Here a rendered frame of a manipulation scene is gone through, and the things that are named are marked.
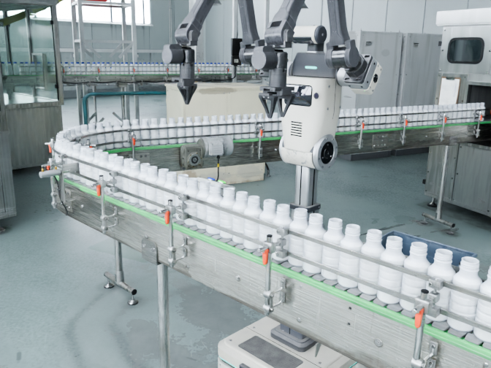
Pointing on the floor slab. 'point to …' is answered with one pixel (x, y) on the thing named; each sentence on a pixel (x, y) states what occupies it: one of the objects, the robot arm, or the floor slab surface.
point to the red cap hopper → (104, 42)
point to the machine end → (467, 18)
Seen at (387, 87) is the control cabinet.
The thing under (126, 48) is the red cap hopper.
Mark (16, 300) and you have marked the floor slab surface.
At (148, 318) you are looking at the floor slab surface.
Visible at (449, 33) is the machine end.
